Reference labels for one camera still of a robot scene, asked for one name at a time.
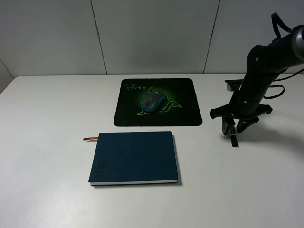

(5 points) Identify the black green razer mousepad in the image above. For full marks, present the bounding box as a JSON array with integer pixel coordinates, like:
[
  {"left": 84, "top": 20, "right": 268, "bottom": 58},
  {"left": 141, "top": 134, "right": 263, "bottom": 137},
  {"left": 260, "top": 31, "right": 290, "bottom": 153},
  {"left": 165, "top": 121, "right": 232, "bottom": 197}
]
[{"left": 114, "top": 78, "right": 202, "bottom": 127}]

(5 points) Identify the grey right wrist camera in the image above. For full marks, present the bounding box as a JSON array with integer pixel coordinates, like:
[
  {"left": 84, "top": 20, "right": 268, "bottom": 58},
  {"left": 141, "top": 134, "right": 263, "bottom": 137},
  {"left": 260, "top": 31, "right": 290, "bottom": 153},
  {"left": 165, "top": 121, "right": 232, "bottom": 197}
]
[{"left": 225, "top": 79, "right": 243, "bottom": 92}]

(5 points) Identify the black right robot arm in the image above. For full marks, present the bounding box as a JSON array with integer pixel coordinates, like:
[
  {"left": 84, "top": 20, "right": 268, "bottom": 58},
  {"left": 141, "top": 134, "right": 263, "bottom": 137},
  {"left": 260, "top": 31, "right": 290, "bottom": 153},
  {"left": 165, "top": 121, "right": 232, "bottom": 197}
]
[{"left": 210, "top": 26, "right": 304, "bottom": 134}]

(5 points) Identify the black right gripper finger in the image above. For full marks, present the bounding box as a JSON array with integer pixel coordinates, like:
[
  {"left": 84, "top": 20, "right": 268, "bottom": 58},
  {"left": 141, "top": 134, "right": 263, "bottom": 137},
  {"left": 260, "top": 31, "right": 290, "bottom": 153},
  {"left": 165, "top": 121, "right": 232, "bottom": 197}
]
[
  {"left": 222, "top": 117, "right": 235, "bottom": 135},
  {"left": 236, "top": 117, "right": 259, "bottom": 133}
]

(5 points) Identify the white black marker pen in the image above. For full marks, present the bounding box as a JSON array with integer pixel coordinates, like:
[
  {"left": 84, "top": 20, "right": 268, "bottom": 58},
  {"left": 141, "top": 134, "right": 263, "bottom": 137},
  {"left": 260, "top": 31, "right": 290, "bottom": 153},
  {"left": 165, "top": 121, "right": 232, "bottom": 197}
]
[{"left": 230, "top": 126, "right": 238, "bottom": 147}]

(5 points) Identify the dark blue notebook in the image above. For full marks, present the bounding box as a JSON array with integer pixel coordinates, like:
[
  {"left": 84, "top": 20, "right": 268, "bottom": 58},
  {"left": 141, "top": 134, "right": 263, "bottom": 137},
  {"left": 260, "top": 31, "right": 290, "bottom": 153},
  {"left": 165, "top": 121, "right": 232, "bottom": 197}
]
[{"left": 88, "top": 131, "right": 179, "bottom": 186}]

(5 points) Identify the brown ribbon bookmark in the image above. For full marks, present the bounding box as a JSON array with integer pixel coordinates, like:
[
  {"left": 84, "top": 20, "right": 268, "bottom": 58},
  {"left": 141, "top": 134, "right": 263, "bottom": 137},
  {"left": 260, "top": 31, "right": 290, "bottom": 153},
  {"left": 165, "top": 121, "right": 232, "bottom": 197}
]
[{"left": 83, "top": 137, "right": 98, "bottom": 142}]

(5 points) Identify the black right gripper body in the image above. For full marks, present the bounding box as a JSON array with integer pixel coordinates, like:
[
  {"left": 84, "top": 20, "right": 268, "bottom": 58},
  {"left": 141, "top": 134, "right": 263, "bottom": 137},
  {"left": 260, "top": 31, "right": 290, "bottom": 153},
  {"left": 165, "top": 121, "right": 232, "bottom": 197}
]
[{"left": 210, "top": 104, "right": 272, "bottom": 120}]

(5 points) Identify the black and teal computer mouse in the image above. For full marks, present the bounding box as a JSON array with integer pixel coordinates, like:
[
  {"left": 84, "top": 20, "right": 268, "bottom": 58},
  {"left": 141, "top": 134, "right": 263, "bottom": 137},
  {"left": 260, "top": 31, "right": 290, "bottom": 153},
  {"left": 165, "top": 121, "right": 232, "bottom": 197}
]
[{"left": 140, "top": 91, "right": 167, "bottom": 113}]

